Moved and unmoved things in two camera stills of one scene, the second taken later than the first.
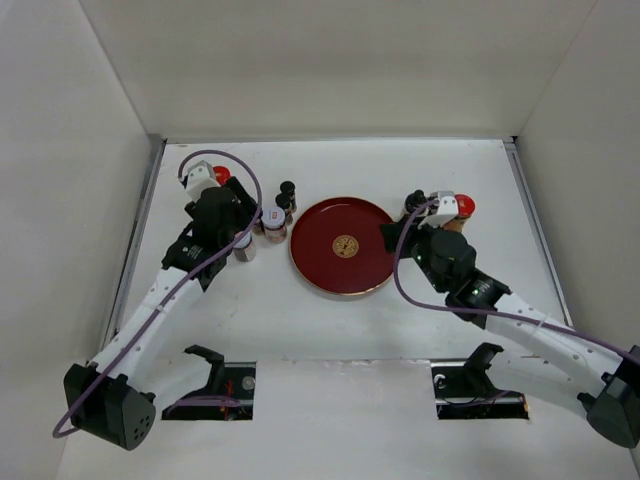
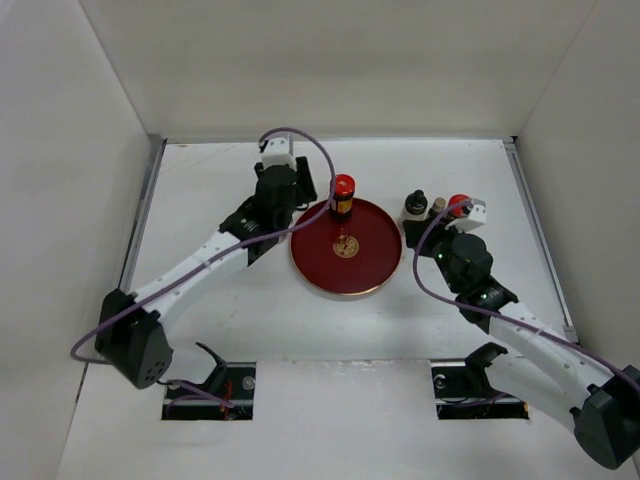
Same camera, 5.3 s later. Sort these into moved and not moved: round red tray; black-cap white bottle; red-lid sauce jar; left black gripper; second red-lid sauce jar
Moved: left black gripper; red-lid sauce jar
Not moved: second red-lid sauce jar; round red tray; black-cap white bottle
